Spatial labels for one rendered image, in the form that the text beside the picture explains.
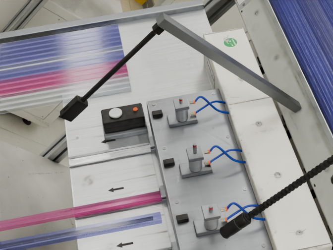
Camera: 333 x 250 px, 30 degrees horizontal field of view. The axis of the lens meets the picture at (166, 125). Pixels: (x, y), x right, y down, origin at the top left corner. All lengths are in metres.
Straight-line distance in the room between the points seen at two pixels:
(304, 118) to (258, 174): 0.14
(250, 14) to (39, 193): 0.71
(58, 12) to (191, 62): 1.12
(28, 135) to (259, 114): 1.80
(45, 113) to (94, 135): 1.53
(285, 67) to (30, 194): 0.75
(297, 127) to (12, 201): 0.76
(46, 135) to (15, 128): 0.17
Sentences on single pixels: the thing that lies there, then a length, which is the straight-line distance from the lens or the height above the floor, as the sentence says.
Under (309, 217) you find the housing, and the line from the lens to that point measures 0.95.
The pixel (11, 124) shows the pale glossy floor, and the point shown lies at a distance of 2.73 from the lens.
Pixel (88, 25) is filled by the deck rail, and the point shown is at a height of 1.05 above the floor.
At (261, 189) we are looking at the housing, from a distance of 0.97.
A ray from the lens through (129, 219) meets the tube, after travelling 0.90.
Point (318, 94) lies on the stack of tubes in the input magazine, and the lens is 1.04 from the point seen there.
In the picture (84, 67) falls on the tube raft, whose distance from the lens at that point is 1.27.
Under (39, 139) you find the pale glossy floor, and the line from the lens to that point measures 2.78.
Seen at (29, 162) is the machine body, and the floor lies 0.62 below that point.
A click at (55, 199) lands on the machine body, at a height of 0.62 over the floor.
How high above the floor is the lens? 1.66
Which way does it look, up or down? 27 degrees down
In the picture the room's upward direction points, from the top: 50 degrees clockwise
